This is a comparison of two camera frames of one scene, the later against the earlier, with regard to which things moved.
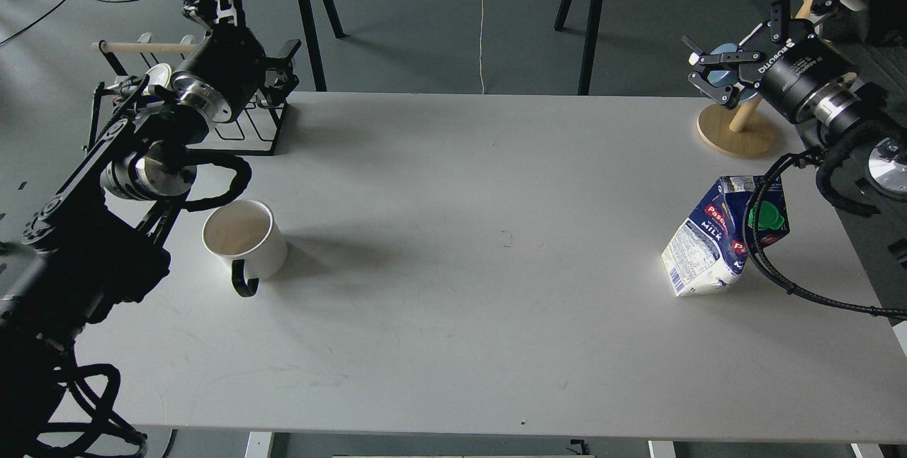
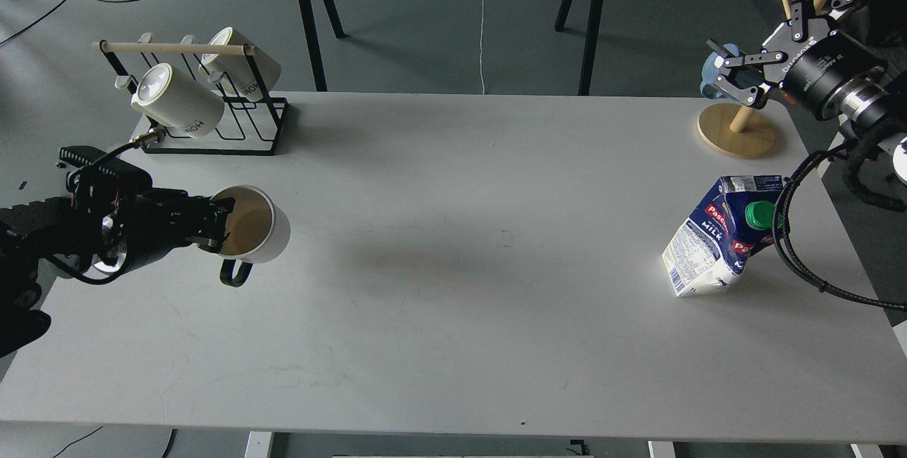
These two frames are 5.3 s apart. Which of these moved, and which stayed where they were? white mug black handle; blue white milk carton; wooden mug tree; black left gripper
Moved: white mug black handle; black left gripper
Stayed: wooden mug tree; blue white milk carton
